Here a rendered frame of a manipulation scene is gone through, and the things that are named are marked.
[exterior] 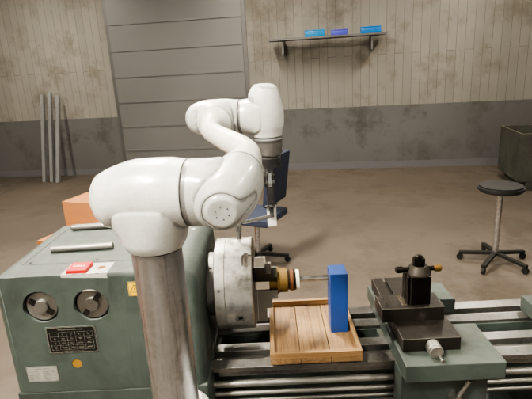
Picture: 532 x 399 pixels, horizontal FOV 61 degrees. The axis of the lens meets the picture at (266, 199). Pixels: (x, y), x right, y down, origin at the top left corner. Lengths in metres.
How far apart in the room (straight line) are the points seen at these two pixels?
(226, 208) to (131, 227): 0.19
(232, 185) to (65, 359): 0.96
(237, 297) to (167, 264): 0.60
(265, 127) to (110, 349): 0.82
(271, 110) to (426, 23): 7.17
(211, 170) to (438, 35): 7.75
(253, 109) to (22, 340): 0.98
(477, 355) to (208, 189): 1.07
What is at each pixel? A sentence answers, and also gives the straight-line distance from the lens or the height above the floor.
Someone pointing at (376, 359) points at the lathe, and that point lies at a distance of 1.63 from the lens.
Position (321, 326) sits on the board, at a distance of 1.73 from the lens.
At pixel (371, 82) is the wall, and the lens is 8.27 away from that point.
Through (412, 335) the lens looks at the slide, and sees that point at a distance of 1.55.
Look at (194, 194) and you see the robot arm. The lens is 0.81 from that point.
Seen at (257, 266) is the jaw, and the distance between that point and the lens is 1.49.
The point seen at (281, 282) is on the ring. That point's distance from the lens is 1.58.
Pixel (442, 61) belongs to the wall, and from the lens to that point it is 8.45.
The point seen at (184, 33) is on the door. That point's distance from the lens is 8.57.
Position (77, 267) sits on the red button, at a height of 1.27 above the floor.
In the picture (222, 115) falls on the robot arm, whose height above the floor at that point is 1.67.
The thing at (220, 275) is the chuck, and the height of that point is 1.17.
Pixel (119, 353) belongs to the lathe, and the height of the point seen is 0.99.
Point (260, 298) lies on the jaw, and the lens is 1.61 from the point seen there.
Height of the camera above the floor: 1.79
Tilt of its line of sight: 16 degrees down
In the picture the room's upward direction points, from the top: 3 degrees counter-clockwise
